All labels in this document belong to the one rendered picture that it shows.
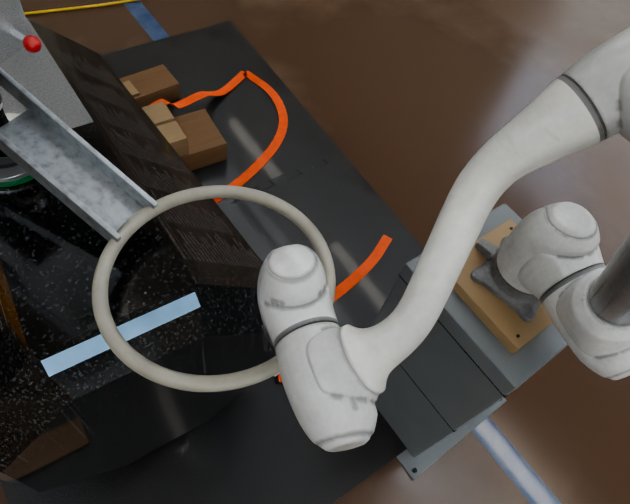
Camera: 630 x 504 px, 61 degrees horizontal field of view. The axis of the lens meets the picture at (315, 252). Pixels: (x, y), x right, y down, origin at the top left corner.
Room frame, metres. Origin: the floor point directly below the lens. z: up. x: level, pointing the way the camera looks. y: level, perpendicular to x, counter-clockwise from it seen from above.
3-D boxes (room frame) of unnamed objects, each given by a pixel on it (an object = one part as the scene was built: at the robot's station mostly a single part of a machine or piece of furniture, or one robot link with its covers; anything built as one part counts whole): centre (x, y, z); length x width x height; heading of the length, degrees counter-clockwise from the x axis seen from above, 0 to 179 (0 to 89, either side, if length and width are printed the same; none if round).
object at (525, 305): (0.81, -0.50, 0.86); 0.22 x 0.18 x 0.06; 59
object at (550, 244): (0.79, -0.52, 1.00); 0.18 x 0.16 x 0.22; 35
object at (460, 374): (0.80, -0.51, 0.40); 0.50 x 0.50 x 0.80; 49
